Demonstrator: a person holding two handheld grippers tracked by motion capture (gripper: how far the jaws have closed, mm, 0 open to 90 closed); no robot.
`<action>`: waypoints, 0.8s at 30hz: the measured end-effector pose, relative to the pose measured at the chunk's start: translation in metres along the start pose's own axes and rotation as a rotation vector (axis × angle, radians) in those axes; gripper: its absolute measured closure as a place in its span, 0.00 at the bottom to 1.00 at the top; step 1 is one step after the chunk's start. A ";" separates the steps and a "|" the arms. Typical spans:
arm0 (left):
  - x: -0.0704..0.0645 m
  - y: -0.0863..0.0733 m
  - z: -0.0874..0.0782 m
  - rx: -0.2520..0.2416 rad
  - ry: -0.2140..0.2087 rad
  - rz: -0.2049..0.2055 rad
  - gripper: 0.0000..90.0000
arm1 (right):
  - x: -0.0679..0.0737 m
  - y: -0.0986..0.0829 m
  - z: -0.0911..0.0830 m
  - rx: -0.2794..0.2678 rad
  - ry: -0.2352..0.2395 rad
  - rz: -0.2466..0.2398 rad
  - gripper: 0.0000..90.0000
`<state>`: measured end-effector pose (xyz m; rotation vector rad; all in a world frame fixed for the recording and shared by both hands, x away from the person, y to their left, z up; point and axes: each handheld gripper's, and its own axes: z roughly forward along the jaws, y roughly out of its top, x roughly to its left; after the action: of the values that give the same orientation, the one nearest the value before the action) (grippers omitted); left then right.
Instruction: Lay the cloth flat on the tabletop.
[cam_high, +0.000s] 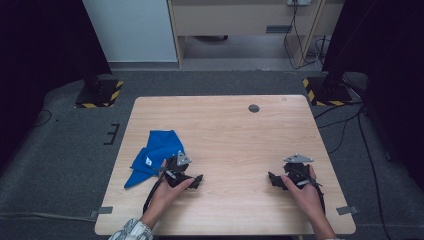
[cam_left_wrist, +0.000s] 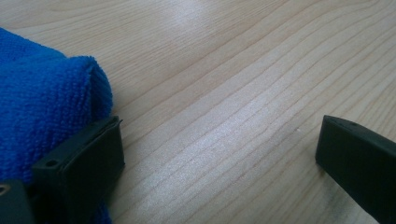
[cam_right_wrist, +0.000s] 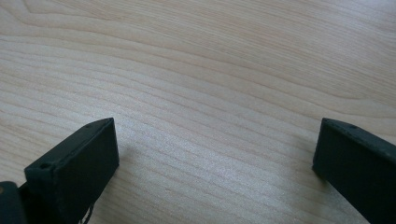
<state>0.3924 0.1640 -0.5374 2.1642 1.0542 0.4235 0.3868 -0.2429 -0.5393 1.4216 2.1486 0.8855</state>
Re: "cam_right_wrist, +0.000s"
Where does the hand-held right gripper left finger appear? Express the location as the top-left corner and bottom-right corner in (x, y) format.
(18, 117), (120, 224)

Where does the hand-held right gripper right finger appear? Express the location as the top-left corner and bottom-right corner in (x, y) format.
(312, 118), (396, 224)

